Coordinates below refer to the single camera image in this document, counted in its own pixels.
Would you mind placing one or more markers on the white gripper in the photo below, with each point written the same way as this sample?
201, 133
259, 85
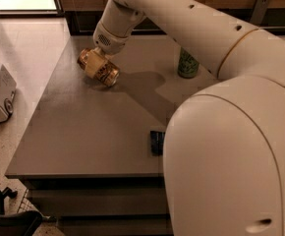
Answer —
109, 41

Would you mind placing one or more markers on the orange LaCroix can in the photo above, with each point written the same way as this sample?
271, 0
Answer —
113, 70

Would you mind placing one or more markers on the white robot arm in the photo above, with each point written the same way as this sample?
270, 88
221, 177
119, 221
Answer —
224, 147

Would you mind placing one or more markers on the green LaCroix can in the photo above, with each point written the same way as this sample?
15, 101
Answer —
188, 66

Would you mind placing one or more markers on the dark blue snack wrapper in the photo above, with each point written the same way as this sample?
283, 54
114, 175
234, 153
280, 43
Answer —
157, 142

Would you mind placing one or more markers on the grey upper drawer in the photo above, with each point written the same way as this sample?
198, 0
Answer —
100, 202

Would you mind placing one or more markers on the grey drawer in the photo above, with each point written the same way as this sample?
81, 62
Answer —
150, 225
100, 202

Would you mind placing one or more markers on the grey lower drawer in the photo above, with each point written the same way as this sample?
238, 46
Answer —
150, 225

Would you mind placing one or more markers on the black chair part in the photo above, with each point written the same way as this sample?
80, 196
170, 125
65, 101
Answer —
17, 224

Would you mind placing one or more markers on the wire basket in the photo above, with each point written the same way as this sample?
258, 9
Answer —
26, 205

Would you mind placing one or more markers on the right metal wall bracket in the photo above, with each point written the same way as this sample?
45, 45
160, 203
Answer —
259, 11

